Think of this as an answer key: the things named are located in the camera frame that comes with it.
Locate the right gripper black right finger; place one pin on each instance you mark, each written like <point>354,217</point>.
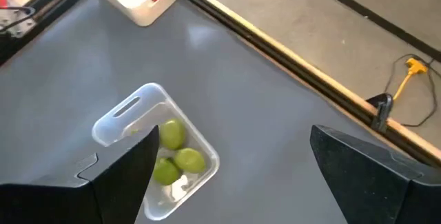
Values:
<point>372,189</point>

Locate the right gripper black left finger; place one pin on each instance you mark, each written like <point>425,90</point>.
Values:
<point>113,196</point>

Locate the green lime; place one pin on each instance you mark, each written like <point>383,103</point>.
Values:
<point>172,134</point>
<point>189,160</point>
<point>167,172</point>

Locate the clear plastic basket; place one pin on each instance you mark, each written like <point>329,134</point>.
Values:
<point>113,127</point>

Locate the black table clamp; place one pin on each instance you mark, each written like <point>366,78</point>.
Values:
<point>382,110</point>

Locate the white plastic basket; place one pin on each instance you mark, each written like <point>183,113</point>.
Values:
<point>131,0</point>

